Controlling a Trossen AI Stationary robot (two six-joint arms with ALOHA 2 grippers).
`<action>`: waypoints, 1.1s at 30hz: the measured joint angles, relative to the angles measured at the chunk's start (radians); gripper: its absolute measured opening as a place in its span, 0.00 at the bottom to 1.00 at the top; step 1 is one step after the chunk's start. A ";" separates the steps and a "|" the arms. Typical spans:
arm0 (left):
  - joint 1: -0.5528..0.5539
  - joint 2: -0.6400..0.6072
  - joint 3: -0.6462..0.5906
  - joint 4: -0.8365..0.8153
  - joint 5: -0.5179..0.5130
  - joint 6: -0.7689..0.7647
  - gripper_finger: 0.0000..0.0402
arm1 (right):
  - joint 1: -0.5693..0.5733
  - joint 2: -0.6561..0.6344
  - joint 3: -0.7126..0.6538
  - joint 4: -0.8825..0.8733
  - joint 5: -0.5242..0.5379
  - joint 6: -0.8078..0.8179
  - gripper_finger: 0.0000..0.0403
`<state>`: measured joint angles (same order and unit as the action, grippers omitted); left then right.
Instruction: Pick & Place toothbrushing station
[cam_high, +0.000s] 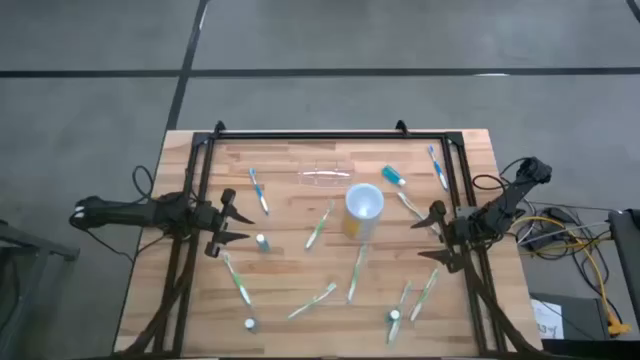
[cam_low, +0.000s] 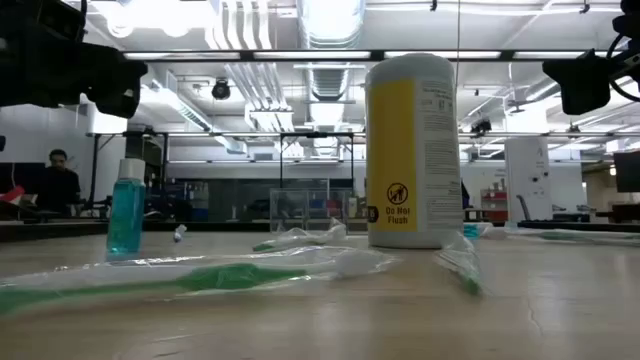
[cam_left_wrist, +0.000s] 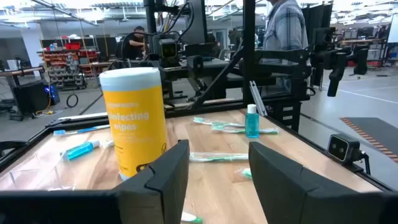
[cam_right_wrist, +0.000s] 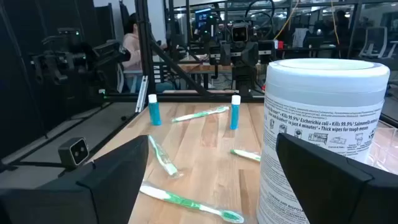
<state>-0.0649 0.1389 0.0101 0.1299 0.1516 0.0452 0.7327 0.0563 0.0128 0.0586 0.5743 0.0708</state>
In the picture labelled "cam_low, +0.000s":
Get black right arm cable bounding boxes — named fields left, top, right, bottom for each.
left=605, top=33, right=640, bottom=104

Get black monitor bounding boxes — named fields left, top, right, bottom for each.
left=613, top=151, right=640, bottom=194

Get black overhead light bar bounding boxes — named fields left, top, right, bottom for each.
left=122, top=48, right=617, bottom=63

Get silver ventilation duct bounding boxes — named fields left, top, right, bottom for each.
left=297, top=0, right=369, bottom=101

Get white wipes canister yellow label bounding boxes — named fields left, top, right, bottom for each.
left=364, top=52, right=465, bottom=250

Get red storage shelf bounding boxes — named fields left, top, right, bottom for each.
left=480, top=188, right=509, bottom=222

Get thin black hanging cable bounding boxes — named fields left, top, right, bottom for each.
left=454, top=0, right=462, bottom=94

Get clear acrylic organizer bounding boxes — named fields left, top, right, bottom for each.
left=268, top=187, right=354, bottom=235

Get black ceiling spotlight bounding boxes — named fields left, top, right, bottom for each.
left=210, top=77, right=232, bottom=101

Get black aluminium rig frame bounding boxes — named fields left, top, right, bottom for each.
left=0, top=218, right=640, bottom=245

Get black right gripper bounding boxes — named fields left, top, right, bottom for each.
left=542, top=45, right=640, bottom=116

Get person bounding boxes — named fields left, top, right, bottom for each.
left=37, top=148, right=84, bottom=216

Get white pillar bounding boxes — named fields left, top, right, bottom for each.
left=504, top=137, right=553, bottom=224

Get white toothbrush right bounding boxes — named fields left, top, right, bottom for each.
left=492, top=225, right=640, bottom=247

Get black neighbouring rig frame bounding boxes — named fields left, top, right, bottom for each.
left=87, top=130, right=366, bottom=221

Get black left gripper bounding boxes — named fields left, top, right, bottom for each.
left=0, top=43, right=149, bottom=119

